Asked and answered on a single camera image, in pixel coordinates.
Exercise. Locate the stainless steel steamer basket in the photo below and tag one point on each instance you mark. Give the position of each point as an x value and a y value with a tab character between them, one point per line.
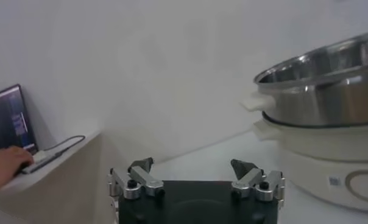
324	100

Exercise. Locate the black laptop with dark screen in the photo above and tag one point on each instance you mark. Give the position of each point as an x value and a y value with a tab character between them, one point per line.
7	121

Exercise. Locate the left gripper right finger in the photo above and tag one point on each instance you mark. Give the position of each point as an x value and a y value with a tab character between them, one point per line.
248	179

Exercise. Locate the person's hand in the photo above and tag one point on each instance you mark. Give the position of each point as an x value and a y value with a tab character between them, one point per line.
4	165

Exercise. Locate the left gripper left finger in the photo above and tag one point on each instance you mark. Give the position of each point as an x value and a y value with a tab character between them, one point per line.
147	179

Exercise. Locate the grey USB hub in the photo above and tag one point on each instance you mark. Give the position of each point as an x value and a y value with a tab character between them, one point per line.
41	166

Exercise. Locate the white side table with mouse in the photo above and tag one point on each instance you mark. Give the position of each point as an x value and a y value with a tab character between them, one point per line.
65	182

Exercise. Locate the cream electric cooker base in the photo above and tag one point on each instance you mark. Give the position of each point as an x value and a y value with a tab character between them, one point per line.
309	170

